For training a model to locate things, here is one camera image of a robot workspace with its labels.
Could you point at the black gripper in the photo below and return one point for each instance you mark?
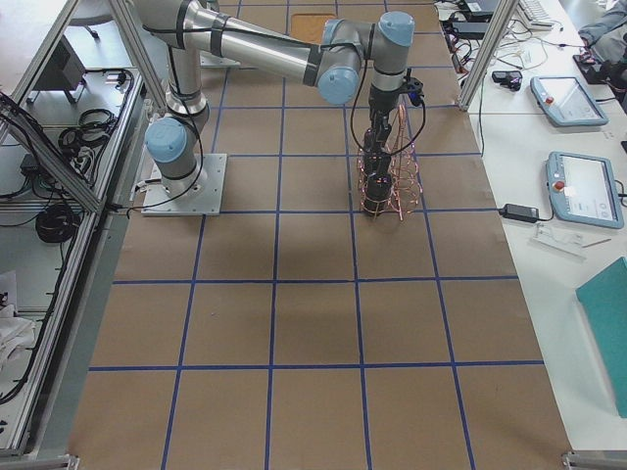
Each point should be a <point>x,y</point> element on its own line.
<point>379,102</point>

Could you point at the dark wine bottle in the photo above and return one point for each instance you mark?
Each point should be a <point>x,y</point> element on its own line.
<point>375,163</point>
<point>377,191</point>

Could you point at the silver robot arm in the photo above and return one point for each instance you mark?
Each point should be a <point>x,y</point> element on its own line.
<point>332,67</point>

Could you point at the wooden tray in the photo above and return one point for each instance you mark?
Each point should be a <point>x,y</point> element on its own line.
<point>309,27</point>

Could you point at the black power adapter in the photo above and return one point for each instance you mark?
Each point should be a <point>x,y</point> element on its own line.
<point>520,213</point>

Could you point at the blue teach pendant far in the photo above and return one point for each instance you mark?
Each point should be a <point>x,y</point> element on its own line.
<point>567,101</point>

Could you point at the blue teach pendant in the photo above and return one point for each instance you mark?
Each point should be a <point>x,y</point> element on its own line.
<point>582,190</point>
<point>567,101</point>

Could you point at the blue teach pendant near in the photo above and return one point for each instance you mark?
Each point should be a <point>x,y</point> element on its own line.
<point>582,190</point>

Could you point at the copper wire wine basket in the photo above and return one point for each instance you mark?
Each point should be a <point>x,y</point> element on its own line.
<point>403,167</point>

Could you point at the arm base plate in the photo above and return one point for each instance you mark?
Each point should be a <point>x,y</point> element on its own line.
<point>197,194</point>

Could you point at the aluminium frame post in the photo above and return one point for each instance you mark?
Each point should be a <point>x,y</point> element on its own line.
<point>491,41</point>

